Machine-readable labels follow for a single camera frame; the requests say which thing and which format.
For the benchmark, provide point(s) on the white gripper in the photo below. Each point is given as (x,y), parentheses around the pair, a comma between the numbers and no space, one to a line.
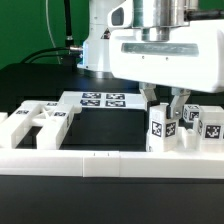
(170,43)

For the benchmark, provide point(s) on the white chair seat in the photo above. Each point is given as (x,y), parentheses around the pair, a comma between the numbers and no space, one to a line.
(184,140)

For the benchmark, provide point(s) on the white base tag sheet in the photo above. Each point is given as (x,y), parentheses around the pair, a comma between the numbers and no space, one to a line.
(103,100)

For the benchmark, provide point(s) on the white tagged nut cube right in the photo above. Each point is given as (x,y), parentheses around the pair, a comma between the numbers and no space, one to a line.
(191,111)

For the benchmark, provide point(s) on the white U-shaped obstacle fence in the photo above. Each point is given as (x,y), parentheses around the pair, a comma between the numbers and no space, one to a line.
(106,164)

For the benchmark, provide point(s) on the white chair back frame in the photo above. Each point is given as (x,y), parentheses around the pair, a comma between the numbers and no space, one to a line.
(53,119)

